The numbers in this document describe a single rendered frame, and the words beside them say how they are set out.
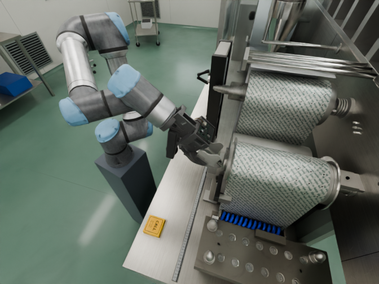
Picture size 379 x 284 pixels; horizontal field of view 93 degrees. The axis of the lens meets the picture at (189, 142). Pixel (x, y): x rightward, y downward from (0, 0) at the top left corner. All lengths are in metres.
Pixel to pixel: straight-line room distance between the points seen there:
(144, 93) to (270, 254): 0.61
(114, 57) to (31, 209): 1.84
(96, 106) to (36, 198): 1.95
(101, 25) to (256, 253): 0.95
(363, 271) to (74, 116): 0.76
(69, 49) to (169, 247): 0.77
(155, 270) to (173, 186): 0.34
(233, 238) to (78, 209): 1.65
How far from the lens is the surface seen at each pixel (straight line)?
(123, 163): 1.00
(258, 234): 0.70
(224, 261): 0.68
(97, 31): 0.83
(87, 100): 0.53
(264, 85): 0.63
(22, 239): 2.25
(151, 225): 0.82
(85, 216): 2.03
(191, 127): 0.43
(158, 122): 0.43
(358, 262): 0.63
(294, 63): 0.65
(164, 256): 0.81
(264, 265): 0.71
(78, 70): 0.63
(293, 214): 0.67
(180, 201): 0.87
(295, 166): 0.54
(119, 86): 0.43
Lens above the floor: 1.69
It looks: 48 degrees down
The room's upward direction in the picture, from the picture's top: straight up
